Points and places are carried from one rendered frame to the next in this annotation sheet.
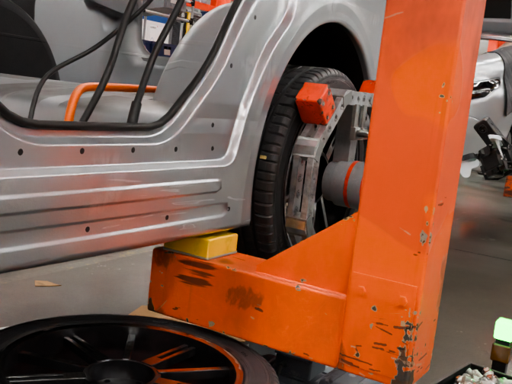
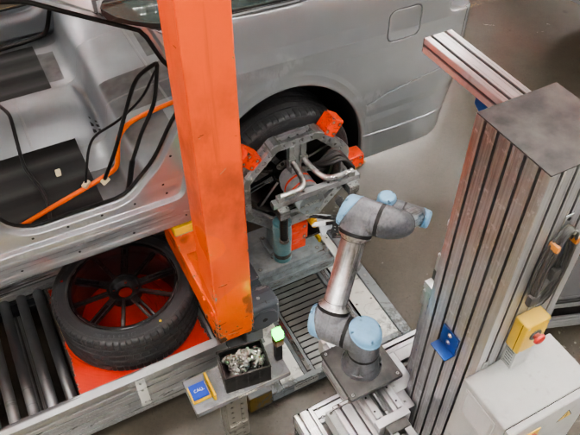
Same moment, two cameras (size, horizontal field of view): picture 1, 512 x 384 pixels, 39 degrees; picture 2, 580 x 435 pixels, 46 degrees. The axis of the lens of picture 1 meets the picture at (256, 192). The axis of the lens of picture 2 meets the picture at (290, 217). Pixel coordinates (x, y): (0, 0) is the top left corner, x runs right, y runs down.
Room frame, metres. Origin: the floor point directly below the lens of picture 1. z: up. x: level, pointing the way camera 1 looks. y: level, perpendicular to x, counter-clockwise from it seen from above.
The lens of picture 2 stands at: (0.27, -1.46, 3.01)
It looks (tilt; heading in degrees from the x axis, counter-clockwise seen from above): 47 degrees down; 33
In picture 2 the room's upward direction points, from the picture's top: straight up
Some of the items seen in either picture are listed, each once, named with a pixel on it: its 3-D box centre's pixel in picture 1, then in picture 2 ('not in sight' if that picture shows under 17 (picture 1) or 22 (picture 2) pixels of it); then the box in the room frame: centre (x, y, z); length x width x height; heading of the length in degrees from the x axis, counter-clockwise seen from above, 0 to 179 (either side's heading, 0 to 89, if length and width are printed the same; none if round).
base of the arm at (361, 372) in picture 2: not in sight; (362, 356); (1.50, -0.97, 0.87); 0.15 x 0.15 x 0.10
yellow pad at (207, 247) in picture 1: (201, 241); (183, 218); (1.78, 0.12, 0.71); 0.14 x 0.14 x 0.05; 60
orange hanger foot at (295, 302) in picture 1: (260, 260); (197, 245); (1.70, -0.03, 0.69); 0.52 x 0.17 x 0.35; 60
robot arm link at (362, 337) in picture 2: not in sight; (362, 337); (1.50, -0.96, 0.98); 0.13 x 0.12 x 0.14; 98
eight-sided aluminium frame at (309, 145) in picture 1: (340, 182); (293, 179); (2.16, -0.25, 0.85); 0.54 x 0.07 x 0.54; 150
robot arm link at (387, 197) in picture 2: not in sight; (389, 206); (2.03, -0.78, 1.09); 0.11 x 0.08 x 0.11; 98
